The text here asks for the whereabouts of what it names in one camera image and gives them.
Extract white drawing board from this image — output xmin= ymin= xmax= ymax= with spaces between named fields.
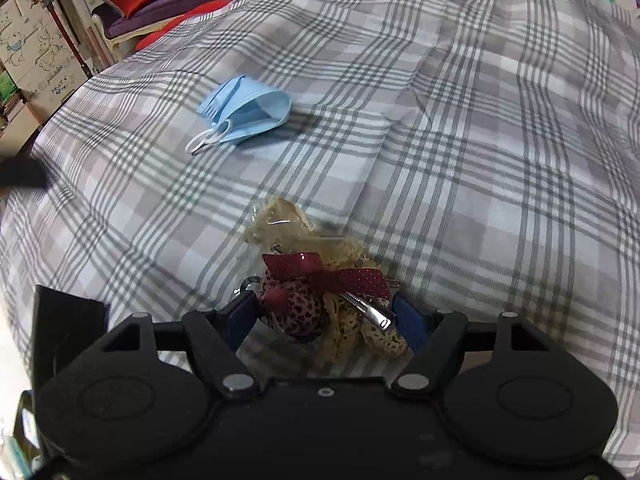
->
xmin=1 ymin=0 xmax=87 ymax=117

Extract grey plaid bed cover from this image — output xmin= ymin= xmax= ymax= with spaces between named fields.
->
xmin=1 ymin=0 xmax=639 ymax=478

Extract crumpled blue face mask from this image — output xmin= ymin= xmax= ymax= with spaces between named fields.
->
xmin=184 ymin=75 xmax=292 ymax=155

